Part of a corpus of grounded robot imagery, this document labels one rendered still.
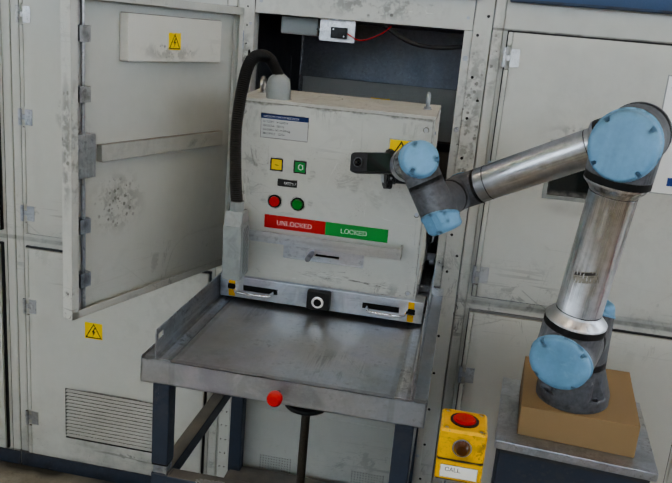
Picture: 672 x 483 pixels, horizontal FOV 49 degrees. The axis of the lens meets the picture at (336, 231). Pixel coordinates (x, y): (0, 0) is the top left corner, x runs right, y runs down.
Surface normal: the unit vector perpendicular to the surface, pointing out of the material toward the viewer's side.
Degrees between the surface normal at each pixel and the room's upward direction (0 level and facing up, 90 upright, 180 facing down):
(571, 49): 90
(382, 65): 90
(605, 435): 90
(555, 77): 90
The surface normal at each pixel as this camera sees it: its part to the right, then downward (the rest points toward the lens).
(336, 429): -0.18, 0.24
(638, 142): -0.48, 0.13
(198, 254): 0.88, 0.19
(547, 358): -0.52, 0.37
